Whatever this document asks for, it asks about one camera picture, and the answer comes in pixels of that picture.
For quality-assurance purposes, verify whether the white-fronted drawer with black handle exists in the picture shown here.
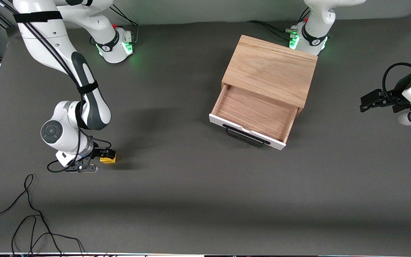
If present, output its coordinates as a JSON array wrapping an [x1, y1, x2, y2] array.
[[209, 84, 299, 151]]

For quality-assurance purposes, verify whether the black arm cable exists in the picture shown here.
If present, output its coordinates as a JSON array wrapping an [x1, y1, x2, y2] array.
[[23, 20, 112, 174], [382, 62, 411, 103]]

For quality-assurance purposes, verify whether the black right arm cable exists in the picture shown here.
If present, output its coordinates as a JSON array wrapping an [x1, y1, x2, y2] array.
[[23, 20, 112, 174]]

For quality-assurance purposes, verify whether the black base cable bundle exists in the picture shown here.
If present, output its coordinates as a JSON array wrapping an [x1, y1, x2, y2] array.
[[247, 7, 311, 40], [106, 5, 140, 45]]

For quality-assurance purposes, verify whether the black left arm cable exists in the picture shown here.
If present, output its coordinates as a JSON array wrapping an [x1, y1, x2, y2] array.
[[382, 62, 411, 103]]

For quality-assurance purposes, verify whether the thin black loose cable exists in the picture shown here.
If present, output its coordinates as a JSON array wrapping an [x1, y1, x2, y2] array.
[[0, 174, 85, 256], [11, 215, 64, 257]]

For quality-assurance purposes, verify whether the wooden drawer cabinet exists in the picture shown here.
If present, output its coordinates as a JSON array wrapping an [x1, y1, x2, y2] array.
[[221, 35, 318, 117]]

